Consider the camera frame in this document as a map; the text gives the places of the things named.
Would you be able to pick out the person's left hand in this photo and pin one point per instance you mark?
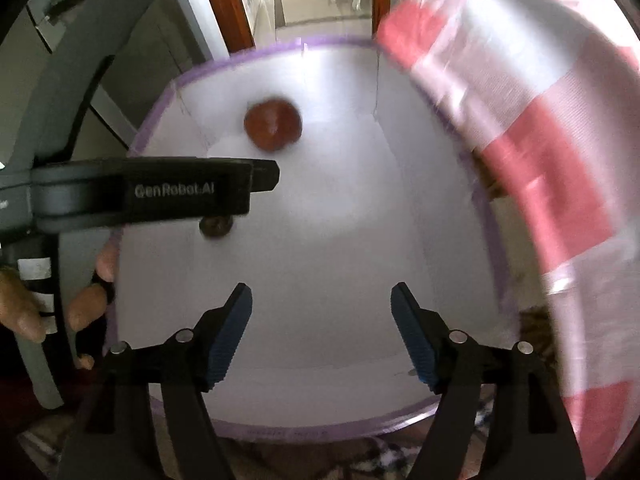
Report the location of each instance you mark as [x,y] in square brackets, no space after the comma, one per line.
[20,310]

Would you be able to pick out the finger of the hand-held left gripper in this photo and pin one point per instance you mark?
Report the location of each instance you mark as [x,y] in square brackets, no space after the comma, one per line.
[265,176]

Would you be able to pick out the wooden glass door frame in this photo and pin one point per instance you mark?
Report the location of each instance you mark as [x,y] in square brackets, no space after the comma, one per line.
[235,10]

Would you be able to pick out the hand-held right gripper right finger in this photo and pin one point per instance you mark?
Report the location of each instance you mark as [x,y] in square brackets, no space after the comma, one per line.
[415,340]

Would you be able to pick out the white box with purple rim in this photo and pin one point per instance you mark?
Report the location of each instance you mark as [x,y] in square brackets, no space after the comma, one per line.
[325,260]

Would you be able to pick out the red apple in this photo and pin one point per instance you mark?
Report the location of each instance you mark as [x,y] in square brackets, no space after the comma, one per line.
[272,124]

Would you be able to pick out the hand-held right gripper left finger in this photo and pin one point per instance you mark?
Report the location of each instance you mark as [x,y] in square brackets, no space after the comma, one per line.
[230,340]

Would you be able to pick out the dark brown passion fruit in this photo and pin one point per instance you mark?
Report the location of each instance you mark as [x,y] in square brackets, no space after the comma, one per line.
[216,226]

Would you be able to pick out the red white checkered tablecloth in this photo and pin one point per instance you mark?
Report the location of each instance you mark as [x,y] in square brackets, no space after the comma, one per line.
[550,185]

